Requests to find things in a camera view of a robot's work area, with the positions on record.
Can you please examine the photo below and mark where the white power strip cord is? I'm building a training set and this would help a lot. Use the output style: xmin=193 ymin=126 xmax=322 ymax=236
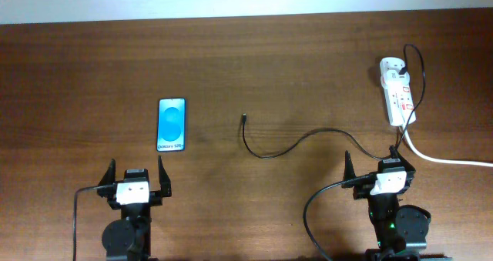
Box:
xmin=401 ymin=125 xmax=493 ymax=169

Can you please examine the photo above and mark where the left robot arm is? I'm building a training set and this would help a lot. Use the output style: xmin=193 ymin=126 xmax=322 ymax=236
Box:
xmin=97 ymin=158 xmax=172 ymax=261

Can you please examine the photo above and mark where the black USB charging cable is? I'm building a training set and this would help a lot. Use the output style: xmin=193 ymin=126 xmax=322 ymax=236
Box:
xmin=241 ymin=43 xmax=427 ymax=161

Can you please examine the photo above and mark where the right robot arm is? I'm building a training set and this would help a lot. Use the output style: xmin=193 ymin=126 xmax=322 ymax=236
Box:
xmin=342 ymin=146 xmax=431 ymax=260

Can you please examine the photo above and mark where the blue screen Galaxy smartphone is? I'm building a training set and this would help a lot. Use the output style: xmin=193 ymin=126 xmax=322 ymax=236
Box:
xmin=156 ymin=98 xmax=186 ymax=152

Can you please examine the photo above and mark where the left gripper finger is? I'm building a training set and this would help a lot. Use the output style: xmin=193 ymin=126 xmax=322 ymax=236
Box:
xmin=98 ymin=159 xmax=116 ymax=187
xmin=158 ymin=156 xmax=172 ymax=196

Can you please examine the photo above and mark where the white power strip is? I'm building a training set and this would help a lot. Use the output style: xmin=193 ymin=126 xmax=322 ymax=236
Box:
xmin=380 ymin=57 xmax=416 ymax=127

